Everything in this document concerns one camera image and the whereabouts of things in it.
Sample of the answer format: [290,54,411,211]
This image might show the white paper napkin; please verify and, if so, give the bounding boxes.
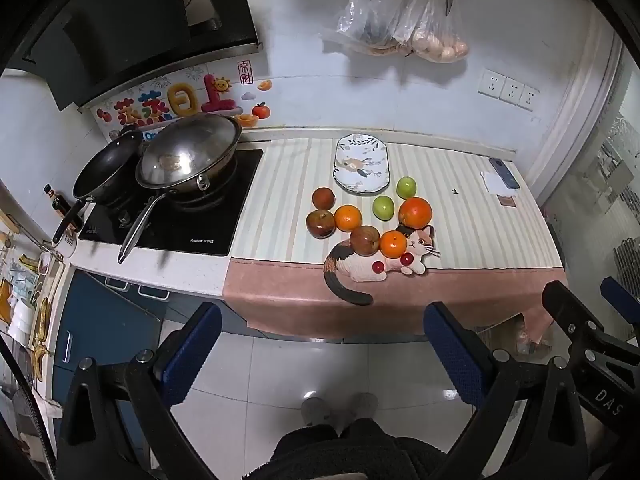
[481,170,516,195]

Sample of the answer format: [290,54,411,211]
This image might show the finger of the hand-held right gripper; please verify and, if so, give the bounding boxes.
[542,281,609,356]
[600,276,640,318]

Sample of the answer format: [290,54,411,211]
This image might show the colourful wall decal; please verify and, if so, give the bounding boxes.
[95,72,273,142]

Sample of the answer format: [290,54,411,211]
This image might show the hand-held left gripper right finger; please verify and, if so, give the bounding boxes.
[424,301,589,480]

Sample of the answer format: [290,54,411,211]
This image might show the red brown apple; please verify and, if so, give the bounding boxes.
[350,225,381,257]
[306,209,336,239]

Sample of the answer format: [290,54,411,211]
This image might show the metal wok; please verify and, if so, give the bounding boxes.
[136,114,242,188]

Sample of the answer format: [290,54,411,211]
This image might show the small orange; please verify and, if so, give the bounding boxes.
[334,204,362,232]
[380,230,408,259]

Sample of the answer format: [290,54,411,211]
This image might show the grey slipper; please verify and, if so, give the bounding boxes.
[345,392,379,427]
[301,396,334,432]

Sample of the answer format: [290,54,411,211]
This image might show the dark sauce bottle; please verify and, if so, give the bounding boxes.
[42,184,73,221]

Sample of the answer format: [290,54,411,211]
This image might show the floral oval plate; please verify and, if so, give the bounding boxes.
[333,134,391,196]

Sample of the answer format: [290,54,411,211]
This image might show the clear bag of dark vegetables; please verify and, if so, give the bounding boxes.
[320,0,416,56]

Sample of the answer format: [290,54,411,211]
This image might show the white container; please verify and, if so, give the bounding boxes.
[7,300,36,347]

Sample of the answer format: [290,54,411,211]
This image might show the steel wok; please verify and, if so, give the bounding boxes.
[117,150,242,264]

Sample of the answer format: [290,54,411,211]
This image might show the clear bag of eggs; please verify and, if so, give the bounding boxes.
[395,0,471,65]

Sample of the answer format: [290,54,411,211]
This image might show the black glass cooktop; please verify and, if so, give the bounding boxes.
[77,147,264,257]

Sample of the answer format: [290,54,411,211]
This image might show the large orange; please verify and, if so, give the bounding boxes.
[398,196,433,230]

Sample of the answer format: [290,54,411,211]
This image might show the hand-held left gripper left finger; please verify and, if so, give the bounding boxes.
[54,301,224,480]

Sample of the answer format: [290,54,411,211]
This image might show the striped cat print mat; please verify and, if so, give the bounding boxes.
[222,130,568,342]

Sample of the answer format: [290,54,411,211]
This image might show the person's dark trouser legs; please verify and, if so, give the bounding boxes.
[267,419,451,480]

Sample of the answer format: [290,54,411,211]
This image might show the dark smartphone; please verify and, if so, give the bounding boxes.
[489,157,521,191]

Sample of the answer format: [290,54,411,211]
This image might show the black frying pan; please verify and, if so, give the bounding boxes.
[52,130,147,246]

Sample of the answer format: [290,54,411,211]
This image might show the blue kitchen cabinet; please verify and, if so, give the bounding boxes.
[50,265,251,441]

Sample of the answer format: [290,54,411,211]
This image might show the dark reddish orange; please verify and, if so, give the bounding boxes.
[312,186,337,211]

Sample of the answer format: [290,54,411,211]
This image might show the black range hood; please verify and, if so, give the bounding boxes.
[0,0,264,112]

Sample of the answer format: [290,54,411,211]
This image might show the white door frame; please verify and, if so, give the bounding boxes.
[522,10,626,206]

